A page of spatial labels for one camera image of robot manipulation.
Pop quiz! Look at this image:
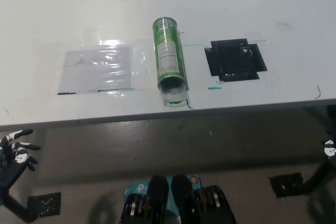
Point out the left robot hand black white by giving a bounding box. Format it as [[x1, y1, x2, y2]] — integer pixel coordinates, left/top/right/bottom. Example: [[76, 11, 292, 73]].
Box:
[[0, 129, 41, 189]]

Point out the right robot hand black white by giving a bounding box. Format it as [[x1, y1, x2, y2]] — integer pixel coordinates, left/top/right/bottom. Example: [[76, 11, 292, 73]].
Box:
[[321, 138, 336, 167]]

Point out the black textured floor plate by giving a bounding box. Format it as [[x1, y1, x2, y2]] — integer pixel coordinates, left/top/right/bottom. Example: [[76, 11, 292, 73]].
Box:
[[269, 172, 306, 199], [27, 191, 62, 219]]

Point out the robot body black teal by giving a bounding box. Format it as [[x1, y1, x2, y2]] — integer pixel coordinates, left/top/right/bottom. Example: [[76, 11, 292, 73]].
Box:
[[119, 173, 237, 224]]

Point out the black table leg strut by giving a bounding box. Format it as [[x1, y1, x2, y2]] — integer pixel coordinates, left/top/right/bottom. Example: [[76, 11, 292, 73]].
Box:
[[303, 154, 336, 196], [0, 187, 38, 222]]

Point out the clear plastic sheet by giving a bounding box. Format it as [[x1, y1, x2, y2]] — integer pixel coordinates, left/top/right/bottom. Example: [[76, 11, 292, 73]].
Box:
[[57, 45, 138, 95]]

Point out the clear plastic film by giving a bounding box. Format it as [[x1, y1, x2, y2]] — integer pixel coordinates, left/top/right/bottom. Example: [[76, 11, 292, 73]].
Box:
[[54, 37, 159, 98]]

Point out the green chips can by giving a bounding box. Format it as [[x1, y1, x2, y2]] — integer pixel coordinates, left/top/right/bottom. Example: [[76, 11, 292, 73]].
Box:
[[151, 16, 190, 92]]

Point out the black square marker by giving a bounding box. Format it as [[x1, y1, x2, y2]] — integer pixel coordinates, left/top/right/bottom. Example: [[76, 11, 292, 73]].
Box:
[[204, 38, 269, 83]]

